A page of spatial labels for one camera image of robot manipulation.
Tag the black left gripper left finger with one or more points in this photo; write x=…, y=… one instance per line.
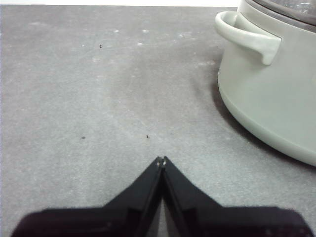
x=118, y=217

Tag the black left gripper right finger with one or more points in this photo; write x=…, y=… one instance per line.
x=209, y=219

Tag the glass lid with green knob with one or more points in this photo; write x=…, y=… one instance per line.
x=284, y=11

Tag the pale green electric pot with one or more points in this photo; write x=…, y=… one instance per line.
x=271, y=93

